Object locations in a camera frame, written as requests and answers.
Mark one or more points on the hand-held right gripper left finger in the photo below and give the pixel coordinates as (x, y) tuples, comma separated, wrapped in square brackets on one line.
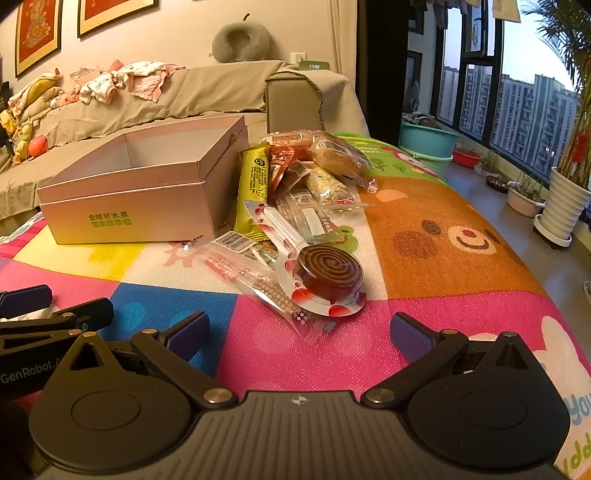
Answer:
[(189, 334)]

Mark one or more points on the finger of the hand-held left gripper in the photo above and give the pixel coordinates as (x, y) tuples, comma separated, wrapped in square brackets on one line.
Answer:
[(23, 299), (90, 311)]

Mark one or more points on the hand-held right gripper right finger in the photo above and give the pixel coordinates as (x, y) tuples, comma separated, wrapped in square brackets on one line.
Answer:
[(408, 334)]

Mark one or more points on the clear biscuit stick packet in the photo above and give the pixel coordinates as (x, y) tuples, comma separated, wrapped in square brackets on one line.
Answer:
[(272, 290)]

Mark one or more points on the pink cardboard box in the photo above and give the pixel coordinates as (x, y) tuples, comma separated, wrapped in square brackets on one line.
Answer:
[(138, 207)]

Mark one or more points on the orange bread packet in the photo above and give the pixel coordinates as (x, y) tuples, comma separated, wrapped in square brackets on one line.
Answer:
[(284, 139)]

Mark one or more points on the colourful cartoon play mat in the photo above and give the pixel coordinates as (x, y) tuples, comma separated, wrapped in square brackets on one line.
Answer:
[(438, 277)]

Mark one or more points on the clear packet with white label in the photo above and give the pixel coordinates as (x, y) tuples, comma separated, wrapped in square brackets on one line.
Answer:
[(314, 219)]

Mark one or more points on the orange ball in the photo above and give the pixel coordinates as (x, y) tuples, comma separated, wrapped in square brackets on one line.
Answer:
[(39, 146)]

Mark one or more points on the yellow-green snack packet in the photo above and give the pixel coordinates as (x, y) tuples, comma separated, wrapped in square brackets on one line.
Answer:
[(251, 184)]

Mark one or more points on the yellow plush toy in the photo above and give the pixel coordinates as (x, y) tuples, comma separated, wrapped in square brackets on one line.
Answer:
[(14, 134)]

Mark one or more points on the green plastic basin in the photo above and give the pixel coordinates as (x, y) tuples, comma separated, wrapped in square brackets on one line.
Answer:
[(434, 167)]

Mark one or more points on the cereal bar packet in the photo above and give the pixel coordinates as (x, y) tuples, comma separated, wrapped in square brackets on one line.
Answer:
[(323, 184)]

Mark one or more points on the dark flower pot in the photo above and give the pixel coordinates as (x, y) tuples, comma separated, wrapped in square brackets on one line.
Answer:
[(496, 183)]

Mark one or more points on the red plastic basin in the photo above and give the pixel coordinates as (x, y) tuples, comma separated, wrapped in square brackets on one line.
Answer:
[(467, 158)]

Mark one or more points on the small potted plant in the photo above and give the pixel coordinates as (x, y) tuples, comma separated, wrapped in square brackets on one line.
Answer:
[(491, 166)]

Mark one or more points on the round cake packet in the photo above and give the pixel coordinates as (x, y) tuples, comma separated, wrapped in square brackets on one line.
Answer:
[(339, 159)]

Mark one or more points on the red-brown snack packet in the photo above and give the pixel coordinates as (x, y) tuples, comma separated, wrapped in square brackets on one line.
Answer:
[(279, 166)]

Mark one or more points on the teal plastic basin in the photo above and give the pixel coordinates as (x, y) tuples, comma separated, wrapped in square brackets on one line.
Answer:
[(427, 141)]

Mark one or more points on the folded yellow pink blanket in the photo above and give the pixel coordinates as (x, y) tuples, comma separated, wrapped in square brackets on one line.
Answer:
[(32, 94)]

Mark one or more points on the white ribbed plant pot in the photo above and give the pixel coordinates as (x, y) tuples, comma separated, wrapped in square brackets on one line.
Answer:
[(565, 203)]

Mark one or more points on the pink and white baby clothes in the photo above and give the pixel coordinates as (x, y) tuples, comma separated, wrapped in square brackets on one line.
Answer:
[(138, 83)]

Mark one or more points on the beige sofa cover cloth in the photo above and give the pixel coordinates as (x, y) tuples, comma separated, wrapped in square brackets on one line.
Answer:
[(207, 92)]

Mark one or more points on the beige sofa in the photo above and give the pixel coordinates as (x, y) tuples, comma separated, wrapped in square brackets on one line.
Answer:
[(293, 104)]

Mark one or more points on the green digital clock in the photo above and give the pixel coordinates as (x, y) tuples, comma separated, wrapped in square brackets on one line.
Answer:
[(314, 66)]

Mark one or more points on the grey neck pillow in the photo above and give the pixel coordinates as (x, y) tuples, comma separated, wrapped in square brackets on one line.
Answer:
[(221, 46)]

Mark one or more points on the light curtain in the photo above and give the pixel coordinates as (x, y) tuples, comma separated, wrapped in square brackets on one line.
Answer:
[(339, 41)]

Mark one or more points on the hanging laundry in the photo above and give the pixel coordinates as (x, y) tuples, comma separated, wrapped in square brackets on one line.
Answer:
[(441, 11)]

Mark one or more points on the palm plant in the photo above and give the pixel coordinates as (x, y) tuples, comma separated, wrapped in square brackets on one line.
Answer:
[(570, 46)]

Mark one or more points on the black window frame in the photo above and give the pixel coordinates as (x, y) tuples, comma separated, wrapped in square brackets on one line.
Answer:
[(494, 92)]

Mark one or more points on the red picture in gold frame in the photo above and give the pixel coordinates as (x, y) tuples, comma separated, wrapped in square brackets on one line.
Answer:
[(37, 32)]

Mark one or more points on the white wall socket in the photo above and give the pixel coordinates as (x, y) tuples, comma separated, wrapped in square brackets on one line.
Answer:
[(298, 57)]

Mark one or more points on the wide red picture gold frame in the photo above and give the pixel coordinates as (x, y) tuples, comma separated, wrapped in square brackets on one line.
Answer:
[(115, 14)]

